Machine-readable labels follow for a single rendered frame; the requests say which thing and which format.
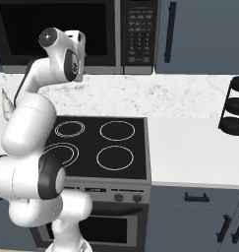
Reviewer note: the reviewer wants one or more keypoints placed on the black glass microwave door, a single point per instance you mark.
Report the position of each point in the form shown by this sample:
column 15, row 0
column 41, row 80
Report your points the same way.
column 104, row 32

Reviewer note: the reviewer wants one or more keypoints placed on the black and silver microwave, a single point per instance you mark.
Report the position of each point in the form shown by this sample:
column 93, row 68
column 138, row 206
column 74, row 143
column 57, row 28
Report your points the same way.
column 137, row 69

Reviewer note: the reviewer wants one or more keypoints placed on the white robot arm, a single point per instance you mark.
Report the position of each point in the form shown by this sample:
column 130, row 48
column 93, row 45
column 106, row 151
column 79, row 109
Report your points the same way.
column 29, row 124

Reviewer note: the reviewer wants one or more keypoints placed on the blue-grey base cupboard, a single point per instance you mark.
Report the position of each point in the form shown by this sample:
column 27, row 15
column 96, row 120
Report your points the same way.
column 3, row 229

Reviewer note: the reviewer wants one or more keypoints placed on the blue-grey wall cupboard door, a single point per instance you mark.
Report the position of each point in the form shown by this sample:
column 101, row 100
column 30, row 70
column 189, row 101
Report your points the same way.
column 206, row 36

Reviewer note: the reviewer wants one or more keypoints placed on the oven door with window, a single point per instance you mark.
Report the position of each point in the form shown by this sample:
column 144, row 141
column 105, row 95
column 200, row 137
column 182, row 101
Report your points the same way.
column 111, row 229

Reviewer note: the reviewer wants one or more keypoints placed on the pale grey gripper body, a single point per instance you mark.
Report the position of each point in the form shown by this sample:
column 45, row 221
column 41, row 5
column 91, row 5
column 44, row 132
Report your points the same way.
column 82, row 55

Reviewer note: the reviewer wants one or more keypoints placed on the black glass hob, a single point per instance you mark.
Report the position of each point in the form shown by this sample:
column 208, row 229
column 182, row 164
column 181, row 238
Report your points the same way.
column 117, row 144

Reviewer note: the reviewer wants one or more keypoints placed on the dark round oven knob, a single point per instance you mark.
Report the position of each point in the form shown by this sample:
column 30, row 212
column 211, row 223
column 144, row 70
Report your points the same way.
column 137, row 198
column 118, row 197

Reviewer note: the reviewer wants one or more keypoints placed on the microwave start button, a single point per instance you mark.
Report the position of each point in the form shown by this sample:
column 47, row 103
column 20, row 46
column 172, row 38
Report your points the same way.
column 146, row 60

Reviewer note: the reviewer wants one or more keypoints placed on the blue-grey drawer front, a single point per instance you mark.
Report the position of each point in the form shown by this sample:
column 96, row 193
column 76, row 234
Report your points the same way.
column 222, row 196

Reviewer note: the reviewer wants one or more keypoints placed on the silver oven control panel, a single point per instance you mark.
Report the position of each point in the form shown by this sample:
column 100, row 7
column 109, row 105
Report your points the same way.
column 101, row 190

